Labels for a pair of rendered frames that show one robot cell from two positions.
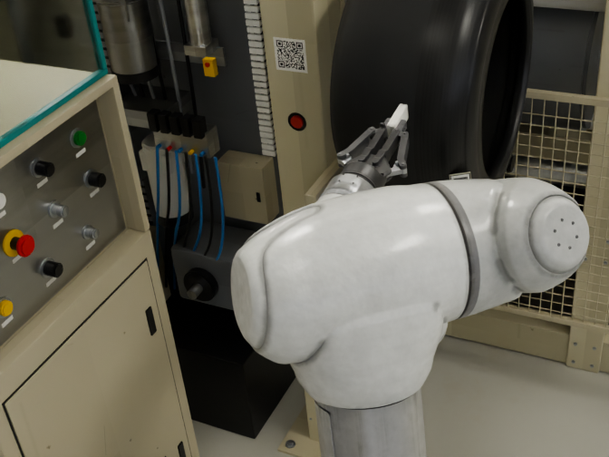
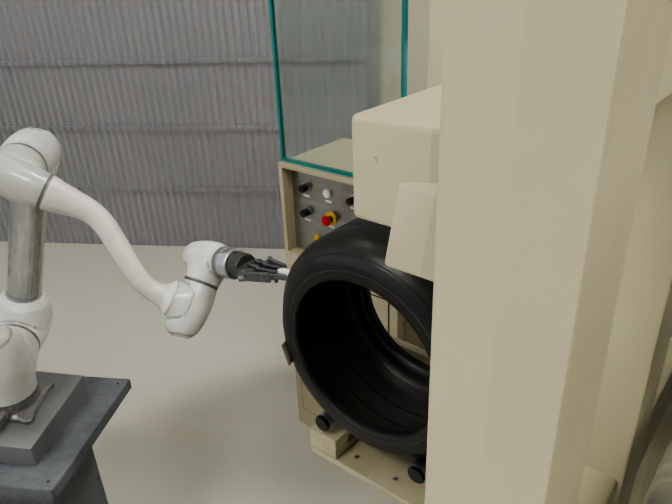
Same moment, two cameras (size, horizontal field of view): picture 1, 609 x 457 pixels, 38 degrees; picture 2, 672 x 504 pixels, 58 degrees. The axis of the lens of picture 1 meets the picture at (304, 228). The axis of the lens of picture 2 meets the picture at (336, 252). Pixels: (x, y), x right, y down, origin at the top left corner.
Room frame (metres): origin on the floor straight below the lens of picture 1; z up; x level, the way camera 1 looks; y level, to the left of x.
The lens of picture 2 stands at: (1.82, -1.51, 1.97)
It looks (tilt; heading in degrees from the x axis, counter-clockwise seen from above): 26 degrees down; 102
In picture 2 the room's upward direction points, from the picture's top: 2 degrees counter-clockwise
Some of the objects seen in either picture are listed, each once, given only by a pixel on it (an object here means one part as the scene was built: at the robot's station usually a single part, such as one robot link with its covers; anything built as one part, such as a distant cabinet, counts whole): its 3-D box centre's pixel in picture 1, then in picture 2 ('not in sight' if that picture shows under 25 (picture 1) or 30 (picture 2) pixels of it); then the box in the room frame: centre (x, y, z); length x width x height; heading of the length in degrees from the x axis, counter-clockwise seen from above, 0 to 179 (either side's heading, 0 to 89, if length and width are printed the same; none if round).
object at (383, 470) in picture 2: not in sight; (405, 438); (1.73, -0.27, 0.80); 0.37 x 0.36 x 0.02; 151
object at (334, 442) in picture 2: not in sight; (363, 406); (1.61, -0.21, 0.83); 0.36 x 0.09 x 0.06; 61
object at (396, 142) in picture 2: not in sight; (529, 129); (1.94, -0.52, 1.71); 0.61 x 0.25 x 0.15; 61
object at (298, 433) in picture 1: (337, 428); not in sight; (1.84, -0.04, 0.01); 0.27 x 0.27 x 0.02; 61
